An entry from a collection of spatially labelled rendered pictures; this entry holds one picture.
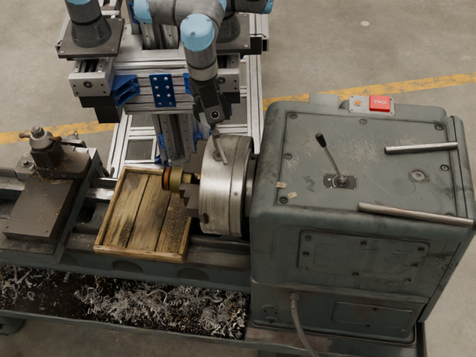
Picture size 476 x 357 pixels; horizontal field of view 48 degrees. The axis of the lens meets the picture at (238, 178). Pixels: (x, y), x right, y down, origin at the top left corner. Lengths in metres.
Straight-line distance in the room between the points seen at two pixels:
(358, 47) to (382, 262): 2.60
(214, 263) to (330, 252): 0.42
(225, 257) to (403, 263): 0.57
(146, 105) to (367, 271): 1.17
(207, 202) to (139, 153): 1.50
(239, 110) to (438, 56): 1.55
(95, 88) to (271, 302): 1.01
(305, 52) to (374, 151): 2.41
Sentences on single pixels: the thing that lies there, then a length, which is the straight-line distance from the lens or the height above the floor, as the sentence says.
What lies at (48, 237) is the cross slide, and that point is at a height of 0.97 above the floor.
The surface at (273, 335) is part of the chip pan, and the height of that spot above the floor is 0.54.
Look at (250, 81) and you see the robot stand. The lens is 3.33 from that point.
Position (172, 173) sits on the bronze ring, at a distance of 1.67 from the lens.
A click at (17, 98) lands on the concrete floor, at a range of 3.91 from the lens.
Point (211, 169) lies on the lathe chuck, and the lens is 1.53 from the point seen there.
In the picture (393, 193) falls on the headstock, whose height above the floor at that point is 1.26.
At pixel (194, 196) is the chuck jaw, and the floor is 1.11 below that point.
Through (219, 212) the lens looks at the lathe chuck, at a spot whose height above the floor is 1.14.
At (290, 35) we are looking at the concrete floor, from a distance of 4.06.
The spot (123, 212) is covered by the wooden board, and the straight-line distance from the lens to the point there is 1.91.
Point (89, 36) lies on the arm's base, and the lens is 2.12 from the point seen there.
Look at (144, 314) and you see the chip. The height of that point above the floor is 0.58.
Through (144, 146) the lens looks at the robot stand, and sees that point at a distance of 3.03.
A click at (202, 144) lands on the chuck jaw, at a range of 1.65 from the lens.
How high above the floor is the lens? 2.40
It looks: 51 degrees down
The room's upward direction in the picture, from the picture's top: 3 degrees counter-clockwise
